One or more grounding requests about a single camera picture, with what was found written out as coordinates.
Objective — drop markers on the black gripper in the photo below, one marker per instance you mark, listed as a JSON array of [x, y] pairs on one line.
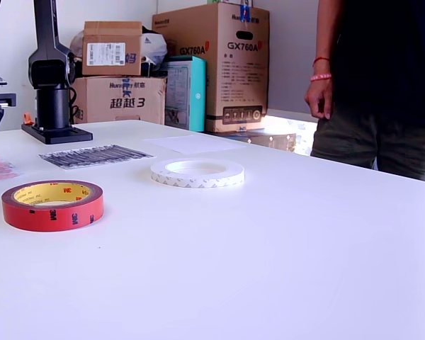
[[0, 101]]

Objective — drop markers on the red 3M tape roll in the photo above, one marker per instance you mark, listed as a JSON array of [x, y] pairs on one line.
[[56, 216]]

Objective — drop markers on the white tape roll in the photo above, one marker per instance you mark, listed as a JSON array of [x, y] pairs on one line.
[[198, 181]]

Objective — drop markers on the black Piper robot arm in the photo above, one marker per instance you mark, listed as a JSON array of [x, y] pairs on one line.
[[53, 106]]

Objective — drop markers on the person's right forearm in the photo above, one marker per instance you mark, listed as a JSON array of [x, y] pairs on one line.
[[326, 35]]

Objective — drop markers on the person's right hand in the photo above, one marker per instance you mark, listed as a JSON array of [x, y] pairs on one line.
[[318, 97]]

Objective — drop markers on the orange clamp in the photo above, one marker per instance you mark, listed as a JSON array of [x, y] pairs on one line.
[[29, 119]]

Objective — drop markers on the red scribbled paper sheet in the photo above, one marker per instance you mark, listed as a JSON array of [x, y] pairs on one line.
[[1, 170]]

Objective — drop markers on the black scribbled paper sheet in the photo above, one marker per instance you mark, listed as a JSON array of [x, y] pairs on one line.
[[95, 156]]

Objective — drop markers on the cardboard box with blue print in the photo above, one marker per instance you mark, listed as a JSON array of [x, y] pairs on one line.
[[102, 102]]

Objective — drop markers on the white plastic bag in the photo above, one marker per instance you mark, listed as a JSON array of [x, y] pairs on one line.
[[76, 44], [155, 44]]

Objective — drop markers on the cardboard box with shipping label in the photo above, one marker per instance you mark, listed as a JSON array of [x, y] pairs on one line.
[[106, 32]]

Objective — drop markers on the blank white paper sheet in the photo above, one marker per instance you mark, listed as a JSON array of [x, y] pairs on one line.
[[195, 143]]

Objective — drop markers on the teal product box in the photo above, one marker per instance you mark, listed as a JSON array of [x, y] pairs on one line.
[[197, 92]]

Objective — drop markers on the large GX760A cardboard box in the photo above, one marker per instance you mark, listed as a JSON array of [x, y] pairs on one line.
[[212, 71]]

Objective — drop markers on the pink wristband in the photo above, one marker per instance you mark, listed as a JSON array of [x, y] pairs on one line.
[[320, 76]]

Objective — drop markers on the person in green shorts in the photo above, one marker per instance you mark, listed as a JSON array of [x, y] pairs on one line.
[[375, 71]]

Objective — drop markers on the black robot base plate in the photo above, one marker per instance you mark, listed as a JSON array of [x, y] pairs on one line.
[[62, 136]]

